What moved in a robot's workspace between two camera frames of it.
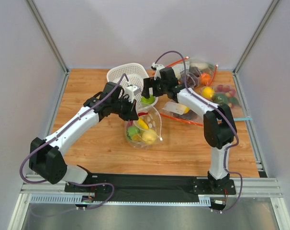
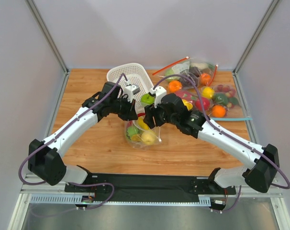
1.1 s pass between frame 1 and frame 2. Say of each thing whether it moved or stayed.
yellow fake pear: stayed
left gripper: stayed
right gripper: moved
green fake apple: stayed
